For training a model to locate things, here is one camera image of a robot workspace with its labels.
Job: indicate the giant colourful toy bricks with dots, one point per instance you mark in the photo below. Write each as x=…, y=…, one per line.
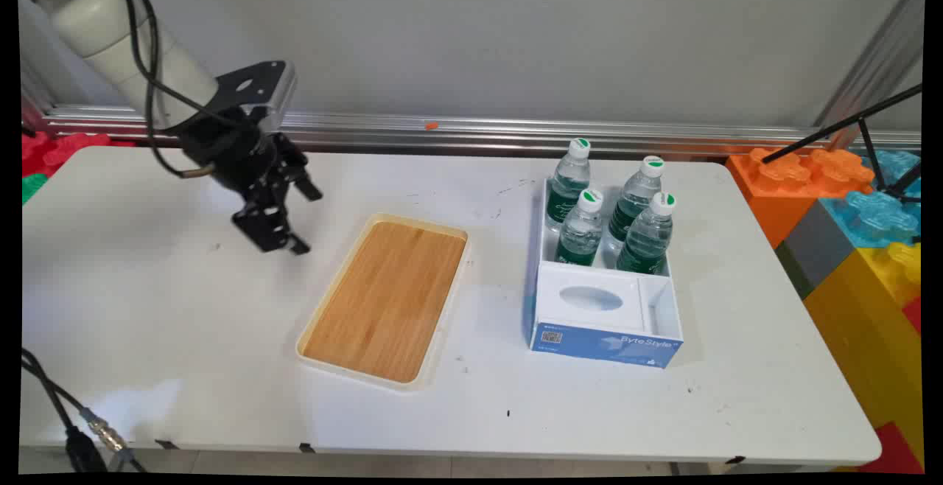
x=873, y=323

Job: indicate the black tripod stand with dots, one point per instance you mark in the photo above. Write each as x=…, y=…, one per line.
x=873, y=146

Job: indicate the green foam block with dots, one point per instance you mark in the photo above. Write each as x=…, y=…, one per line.
x=32, y=186

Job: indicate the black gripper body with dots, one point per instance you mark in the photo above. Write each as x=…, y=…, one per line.
x=232, y=149

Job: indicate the light blue foam block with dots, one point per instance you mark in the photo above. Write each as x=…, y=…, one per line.
x=873, y=212

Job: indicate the green label water bottle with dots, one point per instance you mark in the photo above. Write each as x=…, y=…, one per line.
x=647, y=242
x=569, y=186
x=580, y=238
x=633, y=201

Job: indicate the white and blue cardboard box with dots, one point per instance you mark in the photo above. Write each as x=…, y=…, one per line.
x=600, y=304

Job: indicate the orange foam block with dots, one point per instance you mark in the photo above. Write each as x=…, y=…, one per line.
x=777, y=186

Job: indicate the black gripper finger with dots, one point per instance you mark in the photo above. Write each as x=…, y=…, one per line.
x=267, y=227
x=300, y=172

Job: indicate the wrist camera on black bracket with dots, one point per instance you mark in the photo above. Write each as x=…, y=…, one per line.
x=254, y=87

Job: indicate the red foam floor block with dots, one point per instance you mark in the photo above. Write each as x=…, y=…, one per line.
x=895, y=452

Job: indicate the aluminium rail along wall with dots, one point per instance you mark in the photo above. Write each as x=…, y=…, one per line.
x=516, y=131

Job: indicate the grey foam block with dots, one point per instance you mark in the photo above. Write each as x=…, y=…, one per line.
x=818, y=249

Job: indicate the aluminium frame post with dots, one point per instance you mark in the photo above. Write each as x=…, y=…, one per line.
x=880, y=50

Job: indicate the cream tray with wooden base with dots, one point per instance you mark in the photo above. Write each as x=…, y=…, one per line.
x=387, y=301

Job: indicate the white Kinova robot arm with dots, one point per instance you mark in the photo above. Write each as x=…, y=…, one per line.
x=110, y=21

